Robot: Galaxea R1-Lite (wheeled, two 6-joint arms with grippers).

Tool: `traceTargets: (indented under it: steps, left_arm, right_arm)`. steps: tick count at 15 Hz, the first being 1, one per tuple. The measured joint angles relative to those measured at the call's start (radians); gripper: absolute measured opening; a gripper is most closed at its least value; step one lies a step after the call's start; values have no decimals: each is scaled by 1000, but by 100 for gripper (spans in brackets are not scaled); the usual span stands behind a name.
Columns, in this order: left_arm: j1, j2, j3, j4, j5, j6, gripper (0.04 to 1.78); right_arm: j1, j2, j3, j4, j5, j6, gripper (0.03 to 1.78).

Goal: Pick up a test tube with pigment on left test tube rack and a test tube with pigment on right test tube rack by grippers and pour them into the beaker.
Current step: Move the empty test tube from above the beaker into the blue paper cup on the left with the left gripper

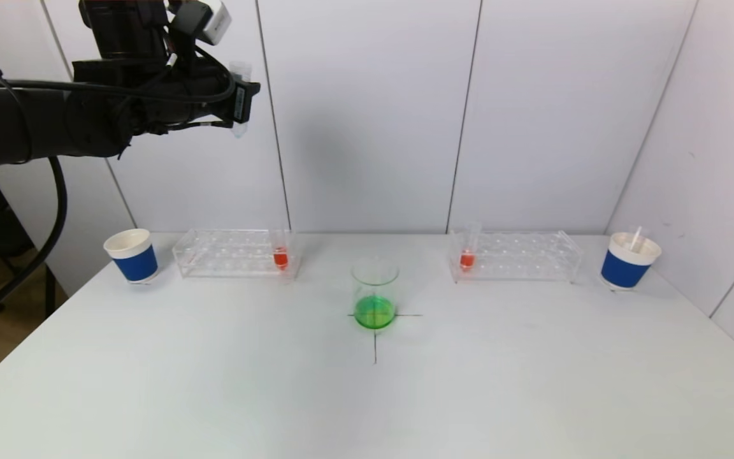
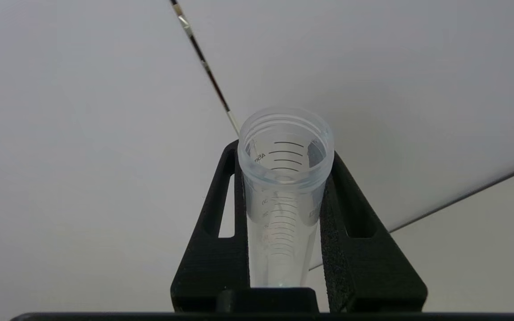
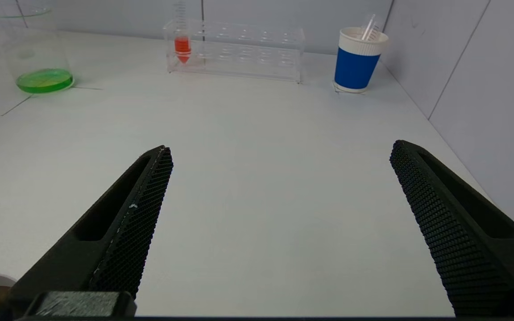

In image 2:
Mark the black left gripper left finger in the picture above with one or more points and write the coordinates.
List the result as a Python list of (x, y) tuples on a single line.
[(214, 258)]

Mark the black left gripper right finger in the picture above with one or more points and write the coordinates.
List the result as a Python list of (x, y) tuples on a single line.
[(364, 267)]

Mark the test tube with blue liquid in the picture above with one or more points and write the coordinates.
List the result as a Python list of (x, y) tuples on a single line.
[(283, 187)]

